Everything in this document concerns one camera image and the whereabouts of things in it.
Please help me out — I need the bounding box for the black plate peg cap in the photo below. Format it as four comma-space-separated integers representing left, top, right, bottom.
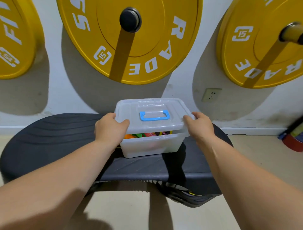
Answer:
119, 7, 142, 33

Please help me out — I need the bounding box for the large yellow weight plate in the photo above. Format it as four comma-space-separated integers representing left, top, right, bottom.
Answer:
56, 0, 203, 85

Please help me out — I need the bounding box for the person's right hand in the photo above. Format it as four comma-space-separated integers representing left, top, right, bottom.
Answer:
183, 111, 217, 144

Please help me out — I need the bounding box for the blue plastic piece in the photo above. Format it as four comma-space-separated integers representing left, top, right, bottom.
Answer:
139, 109, 170, 122

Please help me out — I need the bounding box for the black aerobic step platform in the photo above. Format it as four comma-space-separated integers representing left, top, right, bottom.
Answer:
0, 113, 234, 208

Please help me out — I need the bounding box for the person's left forearm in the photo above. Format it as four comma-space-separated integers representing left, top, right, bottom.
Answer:
0, 140, 118, 230

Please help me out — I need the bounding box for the translucent plastic lid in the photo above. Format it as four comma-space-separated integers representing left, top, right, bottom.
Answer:
115, 98, 193, 135

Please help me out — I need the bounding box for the person's right forearm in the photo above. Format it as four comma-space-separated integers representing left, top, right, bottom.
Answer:
196, 135, 303, 230

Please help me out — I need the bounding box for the person's left hand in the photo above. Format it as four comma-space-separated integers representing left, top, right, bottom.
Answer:
95, 112, 130, 148

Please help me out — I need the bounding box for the red fire extinguisher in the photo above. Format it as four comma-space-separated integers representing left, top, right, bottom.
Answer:
278, 116, 303, 153

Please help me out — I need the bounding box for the clear plastic storage bin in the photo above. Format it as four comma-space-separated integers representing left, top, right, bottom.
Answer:
115, 98, 193, 159

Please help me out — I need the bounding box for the white wall socket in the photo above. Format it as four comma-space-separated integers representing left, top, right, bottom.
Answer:
202, 88, 222, 103

